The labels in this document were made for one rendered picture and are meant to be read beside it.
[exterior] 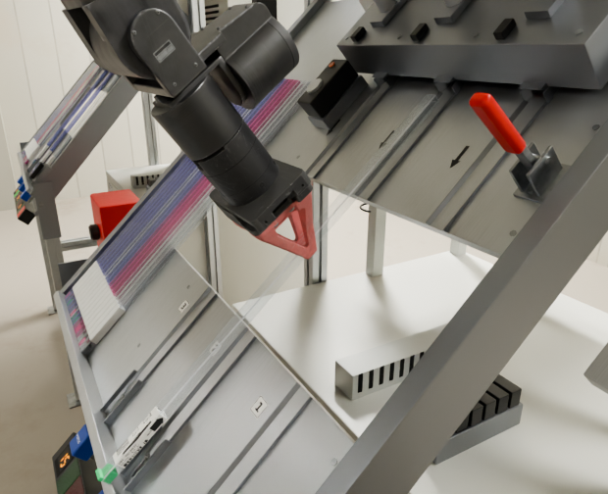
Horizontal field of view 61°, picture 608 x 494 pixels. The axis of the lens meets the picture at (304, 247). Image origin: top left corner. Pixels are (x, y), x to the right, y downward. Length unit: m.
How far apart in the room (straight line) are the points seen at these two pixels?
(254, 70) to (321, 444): 0.30
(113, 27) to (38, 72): 4.00
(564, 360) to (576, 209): 0.61
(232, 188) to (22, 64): 3.97
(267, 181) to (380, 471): 0.25
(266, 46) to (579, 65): 0.25
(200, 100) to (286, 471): 0.30
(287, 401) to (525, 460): 0.41
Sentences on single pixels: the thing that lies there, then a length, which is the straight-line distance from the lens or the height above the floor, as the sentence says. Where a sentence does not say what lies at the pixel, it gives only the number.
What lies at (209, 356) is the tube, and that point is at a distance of 0.52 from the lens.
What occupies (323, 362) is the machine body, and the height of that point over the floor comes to 0.62.
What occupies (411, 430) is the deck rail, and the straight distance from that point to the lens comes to 0.39.
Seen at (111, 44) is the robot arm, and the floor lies 1.12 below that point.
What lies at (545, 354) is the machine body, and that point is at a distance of 1.02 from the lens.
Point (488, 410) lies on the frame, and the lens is 0.76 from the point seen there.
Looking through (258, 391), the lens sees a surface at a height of 0.83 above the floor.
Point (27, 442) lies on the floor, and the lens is 1.88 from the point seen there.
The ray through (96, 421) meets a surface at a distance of 0.65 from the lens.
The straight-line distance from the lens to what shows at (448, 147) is 0.53.
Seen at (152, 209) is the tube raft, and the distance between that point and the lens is 0.89.
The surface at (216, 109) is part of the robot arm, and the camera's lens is 0.43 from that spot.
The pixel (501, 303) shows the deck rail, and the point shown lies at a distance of 0.39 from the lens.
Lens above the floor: 1.12
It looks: 21 degrees down
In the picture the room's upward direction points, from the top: straight up
